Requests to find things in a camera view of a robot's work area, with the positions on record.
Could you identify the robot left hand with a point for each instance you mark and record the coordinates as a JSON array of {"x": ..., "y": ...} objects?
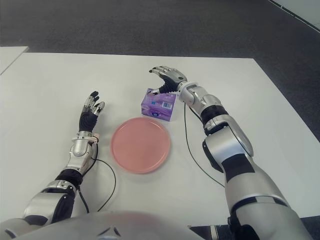
[{"x": 87, "y": 121}]

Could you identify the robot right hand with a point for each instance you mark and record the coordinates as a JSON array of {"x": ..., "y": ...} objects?
[{"x": 172, "y": 77}]

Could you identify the purple tissue paper pack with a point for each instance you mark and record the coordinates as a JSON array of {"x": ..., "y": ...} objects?
[{"x": 157, "y": 110}]

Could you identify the robot right arm silver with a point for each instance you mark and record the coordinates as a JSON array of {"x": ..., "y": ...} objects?
[{"x": 225, "y": 147}]

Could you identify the robot left arm silver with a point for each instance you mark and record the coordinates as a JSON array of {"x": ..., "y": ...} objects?
[{"x": 80, "y": 150}]

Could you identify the pink round plate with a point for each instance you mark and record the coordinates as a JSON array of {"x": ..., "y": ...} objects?
[{"x": 141, "y": 145}]

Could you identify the white side table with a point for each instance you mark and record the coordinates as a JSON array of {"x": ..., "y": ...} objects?
[{"x": 10, "y": 57}]

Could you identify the grey robot torso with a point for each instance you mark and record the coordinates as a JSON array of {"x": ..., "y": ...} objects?
[{"x": 140, "y": 225}]

